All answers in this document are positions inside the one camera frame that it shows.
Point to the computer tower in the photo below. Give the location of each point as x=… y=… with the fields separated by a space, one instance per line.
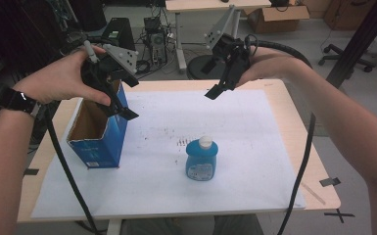
x=157 y=45

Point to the blue bottle with white cap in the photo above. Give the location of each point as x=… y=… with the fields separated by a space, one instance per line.
x=201 y=163

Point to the person's left hand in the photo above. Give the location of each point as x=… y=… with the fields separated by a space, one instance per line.
x=58 y=78

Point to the black metal stand post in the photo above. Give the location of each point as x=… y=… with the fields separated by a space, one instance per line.
x=359 y=42

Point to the black box device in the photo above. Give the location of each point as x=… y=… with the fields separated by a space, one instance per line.
x=119 y=32

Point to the black office chair base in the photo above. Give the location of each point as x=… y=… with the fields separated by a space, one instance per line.
x=346 y=57

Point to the open brown cardboard box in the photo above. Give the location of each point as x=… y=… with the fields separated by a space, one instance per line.
x=274 y=19

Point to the black wrist watch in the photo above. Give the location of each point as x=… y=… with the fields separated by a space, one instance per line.
x=13 y=99

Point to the round black stand base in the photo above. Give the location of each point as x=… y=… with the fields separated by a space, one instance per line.
x=196 y=68

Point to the wooden table with white legs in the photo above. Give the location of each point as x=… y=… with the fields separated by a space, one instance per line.
x=202 y=5

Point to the person's right hand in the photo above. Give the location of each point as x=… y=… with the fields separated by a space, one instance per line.
x=271 y=65

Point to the clear tape strip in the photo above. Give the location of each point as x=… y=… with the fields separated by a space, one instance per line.
x=313 y=193

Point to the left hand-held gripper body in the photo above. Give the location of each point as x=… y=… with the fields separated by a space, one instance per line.
x=117 y=63

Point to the white paper sheet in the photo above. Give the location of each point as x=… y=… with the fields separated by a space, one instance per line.
x=182 y=196

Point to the black tape cross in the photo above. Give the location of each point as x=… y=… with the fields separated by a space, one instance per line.
x=339 y=214

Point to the blue cardboard box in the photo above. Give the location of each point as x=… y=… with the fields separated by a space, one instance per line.
x=106 y=147

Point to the white table leg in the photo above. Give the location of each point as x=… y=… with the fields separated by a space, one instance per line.
x=113 y=227

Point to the black tape piece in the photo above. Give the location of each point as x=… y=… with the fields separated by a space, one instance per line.
x=329 y=181
x=31 y=171

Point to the tall brown cardboard box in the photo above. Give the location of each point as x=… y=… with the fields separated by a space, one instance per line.
x=349 y=14

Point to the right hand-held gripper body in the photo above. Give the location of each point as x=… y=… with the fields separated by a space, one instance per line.
x=238 y=58

